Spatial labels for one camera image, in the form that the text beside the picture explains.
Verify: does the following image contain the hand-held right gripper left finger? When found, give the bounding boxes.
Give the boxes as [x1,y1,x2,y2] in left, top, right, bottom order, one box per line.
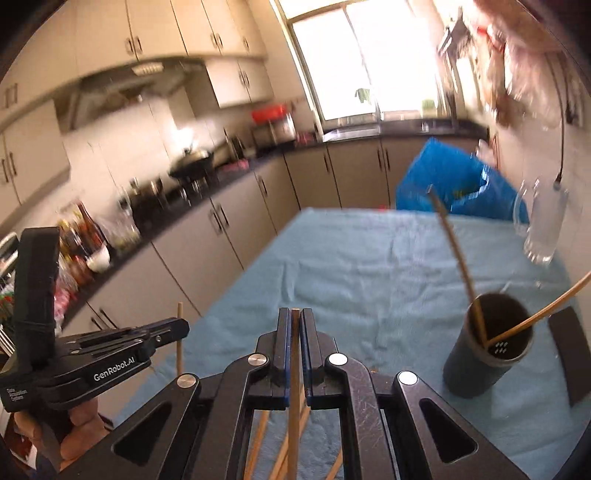
[58,308,293,480]

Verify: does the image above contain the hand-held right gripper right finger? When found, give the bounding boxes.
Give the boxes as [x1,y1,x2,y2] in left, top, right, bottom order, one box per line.
[300,308,532,480]

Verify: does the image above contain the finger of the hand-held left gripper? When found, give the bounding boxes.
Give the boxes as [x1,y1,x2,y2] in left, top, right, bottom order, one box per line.
[139,318,191,354]

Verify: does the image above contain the brown wooden chopstick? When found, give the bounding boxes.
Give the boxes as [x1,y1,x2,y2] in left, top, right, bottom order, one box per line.
[287,308,302,480]
[242,410,271,480]
[325,449,345,480]
[426,184,490,348]
[270,406,311,480]
[488,271,591,346]
[175,302,184,377]

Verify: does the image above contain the dark cylindrical chopstick holder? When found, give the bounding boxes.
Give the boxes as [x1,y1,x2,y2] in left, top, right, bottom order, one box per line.
[443,292,536,398]

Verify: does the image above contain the person's left hand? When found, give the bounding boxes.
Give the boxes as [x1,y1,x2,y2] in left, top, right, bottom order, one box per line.
[13,396,112,472]

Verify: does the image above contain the condiment bottles and white bowl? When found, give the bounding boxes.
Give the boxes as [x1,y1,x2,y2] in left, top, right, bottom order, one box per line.
[55,200,112,287]

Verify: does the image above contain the light blue tablecloth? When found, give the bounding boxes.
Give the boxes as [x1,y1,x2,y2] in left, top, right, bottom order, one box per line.
[113,207,591,480]

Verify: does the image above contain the clear plastic bag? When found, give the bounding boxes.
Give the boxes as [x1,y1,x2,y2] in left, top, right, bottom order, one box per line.
[99,210,141,252]

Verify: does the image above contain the metal cooking pot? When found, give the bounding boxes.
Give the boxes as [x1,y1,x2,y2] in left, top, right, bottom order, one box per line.
[124,180,167,213]

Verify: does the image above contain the beige lower kitchen cabinets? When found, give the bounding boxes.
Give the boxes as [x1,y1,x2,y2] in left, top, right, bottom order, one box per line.
[60,134,490,333]

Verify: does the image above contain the beige kitchen cabinets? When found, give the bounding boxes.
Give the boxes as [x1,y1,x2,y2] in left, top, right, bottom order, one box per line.
[60,134,490,333]
[0,0,273,208]

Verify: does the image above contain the black wok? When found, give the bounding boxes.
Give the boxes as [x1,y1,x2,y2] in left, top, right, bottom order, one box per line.
[168,148,218,183]

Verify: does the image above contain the silver countertop appliance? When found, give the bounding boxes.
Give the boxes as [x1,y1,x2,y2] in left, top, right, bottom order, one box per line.
[252,117,296,151]

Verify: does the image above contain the grey range hood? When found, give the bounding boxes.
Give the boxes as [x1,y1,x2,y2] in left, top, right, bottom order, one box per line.
[53,58,206,134]

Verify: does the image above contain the blue plastic bag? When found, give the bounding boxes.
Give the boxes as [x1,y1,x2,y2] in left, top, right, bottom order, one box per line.
[395,137,529,222]

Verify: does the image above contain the red plastic basin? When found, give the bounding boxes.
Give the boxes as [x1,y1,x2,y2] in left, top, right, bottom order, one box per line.
[252,105,289,123]

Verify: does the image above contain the beige upper kitchen cabinets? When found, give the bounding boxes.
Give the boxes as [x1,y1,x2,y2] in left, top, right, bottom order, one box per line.
[0,0,273,208]

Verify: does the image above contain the black smartphone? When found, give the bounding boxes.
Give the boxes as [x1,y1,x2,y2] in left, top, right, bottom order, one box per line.
[549,307,591,407]

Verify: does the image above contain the clear glass mug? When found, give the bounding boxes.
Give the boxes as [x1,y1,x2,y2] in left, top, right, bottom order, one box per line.
[512,178,570,266]

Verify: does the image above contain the kitchen window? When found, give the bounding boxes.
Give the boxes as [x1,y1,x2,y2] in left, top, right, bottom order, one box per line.
[272,0,455,134]

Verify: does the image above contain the printed hanging plastic bag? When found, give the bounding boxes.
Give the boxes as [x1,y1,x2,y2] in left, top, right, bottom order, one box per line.
[471,0,573,132]

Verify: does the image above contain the black hanging cable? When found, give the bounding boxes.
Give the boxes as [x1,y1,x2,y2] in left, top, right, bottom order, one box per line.
[553,55,579,191]

